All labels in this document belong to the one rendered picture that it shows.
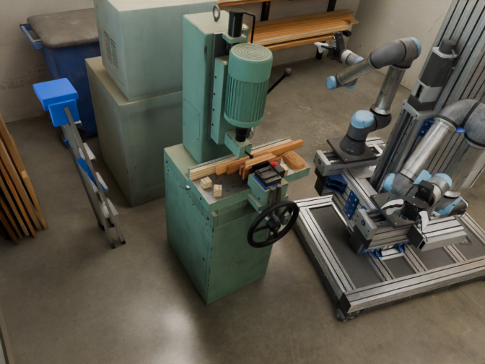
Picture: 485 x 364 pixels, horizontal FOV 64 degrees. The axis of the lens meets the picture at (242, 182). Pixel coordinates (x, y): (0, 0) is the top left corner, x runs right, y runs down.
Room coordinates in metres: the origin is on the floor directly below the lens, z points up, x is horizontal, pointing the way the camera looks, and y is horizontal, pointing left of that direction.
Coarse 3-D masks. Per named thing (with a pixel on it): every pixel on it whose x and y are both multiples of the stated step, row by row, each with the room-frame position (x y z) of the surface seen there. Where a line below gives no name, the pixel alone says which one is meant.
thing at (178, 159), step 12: (180, 144) 1.73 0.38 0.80; (168, 156) 1.62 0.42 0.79; (180, 156) 1.63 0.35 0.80; (192, 156) 1.64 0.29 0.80; (180, 168) 1.53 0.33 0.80; (180, 180) 1.50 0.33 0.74; (192, 192) 1.40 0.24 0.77; (204, 216) 1.29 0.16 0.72; (216, 216) 1.23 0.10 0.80; (228, 216) 1.28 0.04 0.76; (240, 216) 1.32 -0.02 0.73
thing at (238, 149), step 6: (228, 132) 1.53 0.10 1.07; (234, 132) 1.54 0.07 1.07; (228, 138) 1.51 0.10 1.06; (234, 138) 1.50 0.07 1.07; (228, 144) 1.50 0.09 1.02; (234, 144) 1.47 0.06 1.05; (240, 144) 1.45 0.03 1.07; (246, 144) 1.46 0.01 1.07; (234, 150) 1.46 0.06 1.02; (240, 150) 1.43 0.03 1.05; (246, 150) 1.45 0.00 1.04; (240, 156) 1.44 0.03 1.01; (246, 156) 1.46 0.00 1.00
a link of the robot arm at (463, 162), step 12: (480, 108) 1.38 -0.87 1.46; (468, 120) 1.37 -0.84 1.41; (480, 120) 1.35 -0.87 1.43; (468, 132) 1.36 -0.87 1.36; (480, 132) 1.33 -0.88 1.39; (468, 144) 1.35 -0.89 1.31; (480, 144) 1.32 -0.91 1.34; (456, 156) 1.37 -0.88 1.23; (468, 156) 1.33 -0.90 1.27; (480, 156) 1.34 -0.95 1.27; (456, 168) 1.34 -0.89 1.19; (468, 168) 1.33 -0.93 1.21; (456, 180) 1.33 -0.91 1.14; (456, 192) 1.33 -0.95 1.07; (444, 204) 1.31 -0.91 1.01
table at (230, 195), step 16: (208, 176) 1.39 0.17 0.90; (224, 176) 1.41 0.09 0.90; (240, 176) 1.42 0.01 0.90; (288, 176) 1.49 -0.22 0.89; (304, 176) 1.56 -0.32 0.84; (208, 192) 1.28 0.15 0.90; (224, 192) 1.30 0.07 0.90; (240, 192) 1.31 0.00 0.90; (208, 208) 1.21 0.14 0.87; (256, 208) 1.27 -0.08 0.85
